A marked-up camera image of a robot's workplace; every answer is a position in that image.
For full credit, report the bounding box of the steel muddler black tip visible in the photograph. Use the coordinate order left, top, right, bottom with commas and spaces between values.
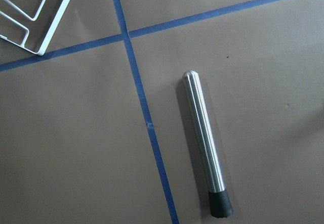
182, 70, 233, 218

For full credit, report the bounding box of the white wire rack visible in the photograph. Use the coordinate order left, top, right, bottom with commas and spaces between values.
1, 0, 70, 56

